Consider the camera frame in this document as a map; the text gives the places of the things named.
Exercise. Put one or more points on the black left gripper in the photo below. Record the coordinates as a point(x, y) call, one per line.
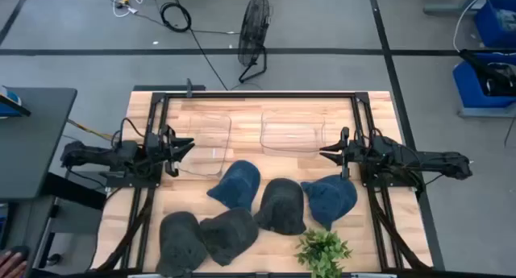
point(157, 149)

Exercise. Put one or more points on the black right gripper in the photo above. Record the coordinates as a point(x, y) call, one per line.
point(354, 152)

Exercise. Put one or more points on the blue cap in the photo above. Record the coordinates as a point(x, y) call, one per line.
point(330, 197)
point(238, 185)

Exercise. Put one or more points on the black cap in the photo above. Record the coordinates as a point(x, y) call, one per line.
point(230, 233)
point(179, 241)
point(282, 205)

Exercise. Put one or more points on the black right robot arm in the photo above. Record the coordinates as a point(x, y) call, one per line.
point(439, 161)

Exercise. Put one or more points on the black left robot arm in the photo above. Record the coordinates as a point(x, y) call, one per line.
point(92, 155)

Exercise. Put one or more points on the clear plastic bin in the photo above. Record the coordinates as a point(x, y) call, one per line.
point(290, 129)
point(205, 129)

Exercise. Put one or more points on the green potted plant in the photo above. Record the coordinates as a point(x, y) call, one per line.
point(322, 251)

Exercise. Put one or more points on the black floor fan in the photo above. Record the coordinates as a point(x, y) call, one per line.
point(253, 28)

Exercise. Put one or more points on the blue storage bin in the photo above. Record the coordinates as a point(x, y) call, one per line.
point(469, 84)
point(489, 28)

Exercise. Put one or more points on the dark grey desk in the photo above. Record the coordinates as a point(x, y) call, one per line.
point(32, 141)

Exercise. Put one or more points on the black equipment in bin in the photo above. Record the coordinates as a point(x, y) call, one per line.
point(483, 70)

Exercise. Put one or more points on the blue object on desk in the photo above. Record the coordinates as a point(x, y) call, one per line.
point(10, 98)

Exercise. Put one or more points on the grey desk leg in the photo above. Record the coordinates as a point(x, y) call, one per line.
point(451, 8)

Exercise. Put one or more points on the person's hand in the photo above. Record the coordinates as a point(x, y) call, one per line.
point(12, 266)

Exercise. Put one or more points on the black metal table frame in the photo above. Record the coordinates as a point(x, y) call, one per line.
point(258, 95)

